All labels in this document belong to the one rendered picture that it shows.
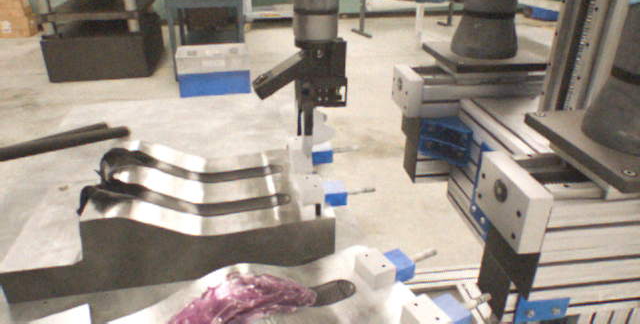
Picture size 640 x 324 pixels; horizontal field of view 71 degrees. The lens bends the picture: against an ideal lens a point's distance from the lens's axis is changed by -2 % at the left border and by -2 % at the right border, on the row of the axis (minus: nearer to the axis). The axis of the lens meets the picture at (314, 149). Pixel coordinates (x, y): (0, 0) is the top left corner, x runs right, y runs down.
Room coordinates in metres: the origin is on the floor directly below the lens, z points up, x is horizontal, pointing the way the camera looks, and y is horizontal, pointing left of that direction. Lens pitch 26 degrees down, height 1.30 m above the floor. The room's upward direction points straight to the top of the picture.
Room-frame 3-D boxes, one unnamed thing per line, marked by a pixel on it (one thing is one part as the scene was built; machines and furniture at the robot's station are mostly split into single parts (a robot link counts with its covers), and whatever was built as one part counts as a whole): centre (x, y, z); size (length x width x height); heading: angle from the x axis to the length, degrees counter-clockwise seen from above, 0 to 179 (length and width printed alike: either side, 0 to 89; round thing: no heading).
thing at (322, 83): (0.77, -0.01, 1.07); 0.09 x 0.08 x 0.12; 101
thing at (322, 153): (0.78, -0.02, 0.92); 0.13 x 0.05 x 0.05; 101
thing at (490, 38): (1.07, -0.40, 1.09); 0.15 x 0.15 x 0.10
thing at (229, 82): (3.87, 0.88, 0.11); 0.61 x 0.41 x 0.22; 101
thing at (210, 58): (3.87, 0.88, 0.28); 0.61 x 0.41 x 0.15; 101
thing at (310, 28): (0.77, 0.00, 1.15); 0.08 x 0.08 x 0.05
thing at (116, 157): (0.67, 0.22, 0.92); 0.35 x 0.16 x 0.09; 101
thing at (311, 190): (0.67, -0.04, 0.89); 0.13 x 0.05 x 0.05; 101
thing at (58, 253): (0.68, 0.24, 0.87); 0.50 x 0.26 x 0.14; 101
